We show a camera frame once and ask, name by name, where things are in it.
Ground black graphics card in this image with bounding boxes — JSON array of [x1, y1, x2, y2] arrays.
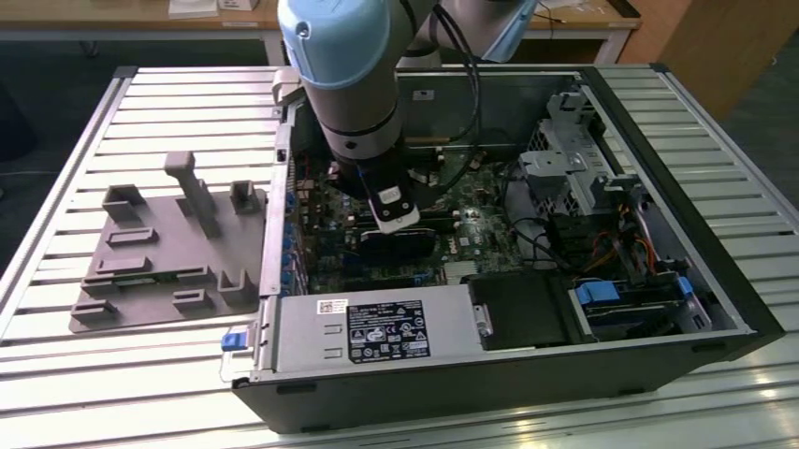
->
[[356, 226, 439, 259]]

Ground orange yellow power wires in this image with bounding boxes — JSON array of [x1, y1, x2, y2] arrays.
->
[[583, 200, 660, 282]]

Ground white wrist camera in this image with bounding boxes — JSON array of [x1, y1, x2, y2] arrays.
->
[[364, 185, 420, 235]]

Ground wooden desk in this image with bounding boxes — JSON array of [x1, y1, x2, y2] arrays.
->
[[0, 0, 644, 66]]

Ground black cable bundle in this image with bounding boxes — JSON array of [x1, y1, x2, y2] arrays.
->
[[508, 212, 600, 277]]

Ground grey parts rack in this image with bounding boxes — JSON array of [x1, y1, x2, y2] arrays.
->
[[67, 152, 271, 334]]

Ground metal drive cage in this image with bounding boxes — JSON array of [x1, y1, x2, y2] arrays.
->
[[516, 93, 632, 217]]

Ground thin red wire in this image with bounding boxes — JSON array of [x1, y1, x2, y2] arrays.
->
[[298, 153, 316, 196]]

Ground green motherboard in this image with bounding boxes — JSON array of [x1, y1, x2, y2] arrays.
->
[[286, 149, 532, 297]]

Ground black hard disk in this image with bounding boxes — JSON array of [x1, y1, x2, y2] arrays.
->
[[583, 301, 686, 341]]

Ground wooden cabinet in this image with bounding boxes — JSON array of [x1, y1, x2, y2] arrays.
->
[[654, 0, 799, 123]]

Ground blue disk carrier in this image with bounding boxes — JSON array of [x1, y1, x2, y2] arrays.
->
[[572, 278, 626, 309]]

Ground black drive bay box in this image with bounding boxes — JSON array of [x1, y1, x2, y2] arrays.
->
[[467, 273, 583, 352]]

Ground blue case latch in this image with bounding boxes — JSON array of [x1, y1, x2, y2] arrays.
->
[[220, 328, 250, 353]]

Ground white box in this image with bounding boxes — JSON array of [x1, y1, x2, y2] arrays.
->
[[166, 0, 222, 20]]

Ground grey power supply unit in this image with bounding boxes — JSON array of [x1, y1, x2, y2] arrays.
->
[[267, 284, 490, 375]]

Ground black open PC case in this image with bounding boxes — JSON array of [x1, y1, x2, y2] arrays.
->
[[230, 64, 787, 434]]

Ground silver chipset heatsink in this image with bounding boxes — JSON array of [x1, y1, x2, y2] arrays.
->
[[443, 261, 479, 284]]

